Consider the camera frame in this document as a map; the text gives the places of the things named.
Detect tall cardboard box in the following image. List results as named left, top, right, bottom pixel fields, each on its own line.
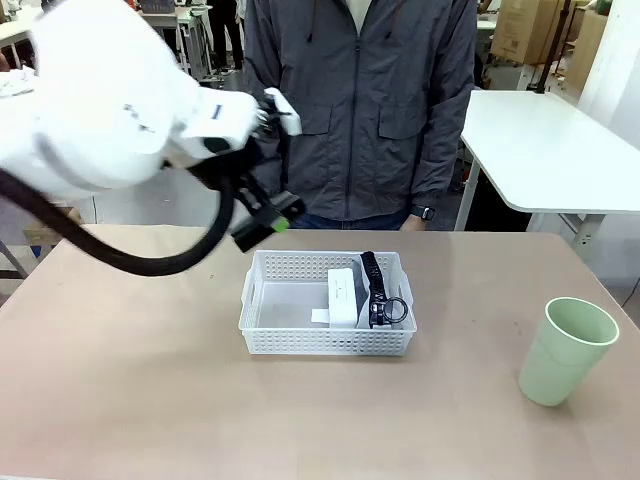
left=567, top=7, right=609, bottom=94

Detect black stand pole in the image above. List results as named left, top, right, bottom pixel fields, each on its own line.
left=532, top=0, right=574, bottom=94

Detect pale green cup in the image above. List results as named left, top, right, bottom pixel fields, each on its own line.
left=518, top=296, right=621, bottom=407

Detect blue jeans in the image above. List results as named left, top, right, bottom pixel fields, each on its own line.
left=292, top=209, right=412, bottom=232

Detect grey pouch with black zipper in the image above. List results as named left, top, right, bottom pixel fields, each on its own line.
left=352, top=250, right=417, bottom=331

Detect large white side table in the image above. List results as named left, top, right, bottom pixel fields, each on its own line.
left=452, top=89, right=640, bottom=247

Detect crumpled white cloth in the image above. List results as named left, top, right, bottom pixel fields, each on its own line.
left=0, top=68, right=37, bottom=100

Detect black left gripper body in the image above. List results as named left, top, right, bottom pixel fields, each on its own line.
left=233, top=131, right=292, bottom=212

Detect white background desk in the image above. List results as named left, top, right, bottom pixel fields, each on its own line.
left=142, top=0, right=222, bottom=84

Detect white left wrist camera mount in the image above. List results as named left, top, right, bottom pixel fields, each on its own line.
left=257, top=87, right=303, bottom=137

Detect white perforated plastic basket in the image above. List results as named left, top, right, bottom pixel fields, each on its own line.
left=238, top=249, right=418, bottom=356

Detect brown box under table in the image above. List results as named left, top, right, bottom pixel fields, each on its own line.
left=24, top=204, right=84, bottom=242

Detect black left arm cable sleeve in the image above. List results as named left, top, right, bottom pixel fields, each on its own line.
left=0, top=163, right=237, bottom=279

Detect white rectangular box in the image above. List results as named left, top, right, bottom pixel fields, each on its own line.
left=310, top=268, right=363, bottom=332

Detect large cardboard box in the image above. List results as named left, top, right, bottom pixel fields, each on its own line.
left=489, top=0, right=576, bottom=66

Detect person in grey jacket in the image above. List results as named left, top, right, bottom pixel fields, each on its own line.
left=243, top=0, right=479, bottom=224

